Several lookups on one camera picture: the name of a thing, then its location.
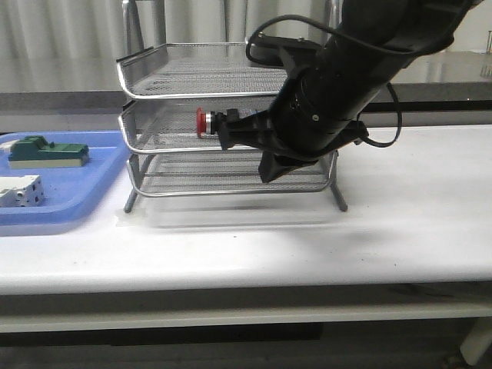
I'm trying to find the silver rack frame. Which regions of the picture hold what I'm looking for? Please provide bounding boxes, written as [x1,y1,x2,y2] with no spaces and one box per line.
[122,1,347,212]

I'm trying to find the red emergency push button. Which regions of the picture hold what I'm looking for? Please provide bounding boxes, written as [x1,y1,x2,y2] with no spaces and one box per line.
[195,107,262,139]

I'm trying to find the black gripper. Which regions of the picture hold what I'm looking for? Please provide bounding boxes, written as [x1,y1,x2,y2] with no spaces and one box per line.
[218,65,369,183]

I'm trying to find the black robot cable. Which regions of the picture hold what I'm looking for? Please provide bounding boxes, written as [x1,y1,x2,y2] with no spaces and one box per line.
[244,13,477,148]

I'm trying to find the grey stone counter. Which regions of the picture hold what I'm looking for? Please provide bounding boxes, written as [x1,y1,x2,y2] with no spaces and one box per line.
[1,52,491,111]

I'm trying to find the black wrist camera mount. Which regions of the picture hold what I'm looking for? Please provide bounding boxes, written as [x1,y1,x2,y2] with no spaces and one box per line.
[246,34,322,76]

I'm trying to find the mesh tray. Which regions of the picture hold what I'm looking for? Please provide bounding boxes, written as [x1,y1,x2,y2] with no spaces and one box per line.
[117,42,287,100]
[127,150,342,200]
[118,96,274,155]

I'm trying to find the blue plastic tray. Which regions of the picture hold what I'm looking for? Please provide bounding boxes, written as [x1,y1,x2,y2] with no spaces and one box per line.
[1,131,129,237]

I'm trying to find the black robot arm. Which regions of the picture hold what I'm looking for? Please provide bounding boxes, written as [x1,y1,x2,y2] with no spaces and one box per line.
[216,1,475,183]

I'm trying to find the green terminal block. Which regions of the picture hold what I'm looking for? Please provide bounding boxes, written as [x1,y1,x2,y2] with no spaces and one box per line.
[8,135,89,169]

